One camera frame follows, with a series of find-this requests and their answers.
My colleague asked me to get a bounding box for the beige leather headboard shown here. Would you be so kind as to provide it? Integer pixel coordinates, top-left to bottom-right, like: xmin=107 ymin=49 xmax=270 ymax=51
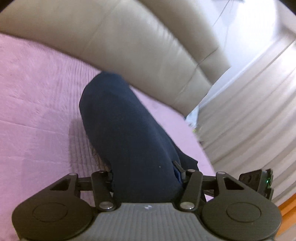
xmin=1 ymin=1 xmax=230 ymax=115

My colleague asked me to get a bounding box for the pink quilted bedspread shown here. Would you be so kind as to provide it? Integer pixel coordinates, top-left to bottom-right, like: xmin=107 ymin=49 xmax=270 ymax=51
xmin=0 ymin=33 xmax=217 ymax=241

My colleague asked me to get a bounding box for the navy blue garment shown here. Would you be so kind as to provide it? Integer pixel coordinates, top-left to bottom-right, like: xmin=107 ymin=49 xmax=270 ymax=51
xmin=79 ymin=72 xmax=198 ymax=203

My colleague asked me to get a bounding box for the cream window curtain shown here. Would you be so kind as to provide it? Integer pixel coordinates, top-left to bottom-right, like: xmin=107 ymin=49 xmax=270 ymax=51
xmin=196 ymin=36 xmax=295 ymax=205

